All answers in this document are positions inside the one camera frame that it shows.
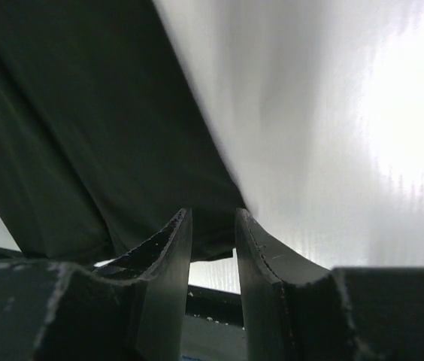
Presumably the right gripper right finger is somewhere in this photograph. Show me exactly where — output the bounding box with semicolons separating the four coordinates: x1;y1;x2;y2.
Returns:
235;208;424;360

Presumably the black printed t shirt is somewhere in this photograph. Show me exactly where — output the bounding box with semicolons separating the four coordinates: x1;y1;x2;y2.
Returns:
0;1;244;263

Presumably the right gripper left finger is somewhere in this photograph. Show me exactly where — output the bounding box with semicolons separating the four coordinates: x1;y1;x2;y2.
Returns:
0;209;192;360

